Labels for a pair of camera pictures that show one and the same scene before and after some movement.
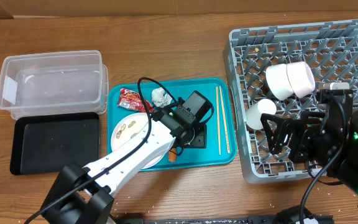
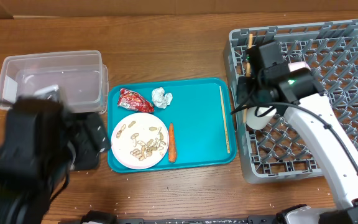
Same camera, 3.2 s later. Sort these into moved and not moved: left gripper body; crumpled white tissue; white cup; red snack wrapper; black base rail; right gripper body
Moved: left gripper body; right gripper body
Not moved: red snack wrapper; white cup; crumpled white tissue; black base rail
